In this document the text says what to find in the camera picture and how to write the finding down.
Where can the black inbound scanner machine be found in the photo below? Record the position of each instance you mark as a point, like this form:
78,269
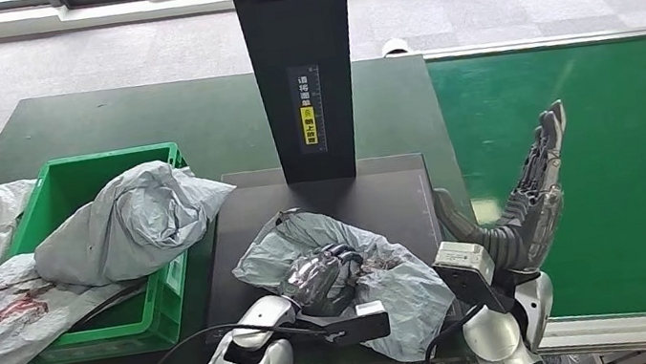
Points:
298,37

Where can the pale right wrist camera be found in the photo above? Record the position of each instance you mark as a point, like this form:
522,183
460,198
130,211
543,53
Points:
464,271

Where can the dark green table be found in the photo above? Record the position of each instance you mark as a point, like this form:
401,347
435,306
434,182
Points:
159,115

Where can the aluminium conveyor frame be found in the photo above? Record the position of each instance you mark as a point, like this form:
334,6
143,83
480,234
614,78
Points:
641,341

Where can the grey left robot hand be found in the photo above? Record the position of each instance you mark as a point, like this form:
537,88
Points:
322,280

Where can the green plastic crate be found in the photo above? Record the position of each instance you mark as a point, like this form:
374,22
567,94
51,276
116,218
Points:
73,179

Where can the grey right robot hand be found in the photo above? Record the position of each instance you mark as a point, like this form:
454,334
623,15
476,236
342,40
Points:
528,226

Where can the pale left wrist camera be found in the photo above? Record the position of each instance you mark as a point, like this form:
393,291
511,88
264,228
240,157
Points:
363,325

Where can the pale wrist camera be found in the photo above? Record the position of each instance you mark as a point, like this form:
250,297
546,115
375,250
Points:
464,271
363,325

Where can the green conveyor belt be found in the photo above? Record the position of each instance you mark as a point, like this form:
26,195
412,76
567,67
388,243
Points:
641,126

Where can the white conveyor roller end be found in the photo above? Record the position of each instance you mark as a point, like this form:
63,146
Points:
395,46

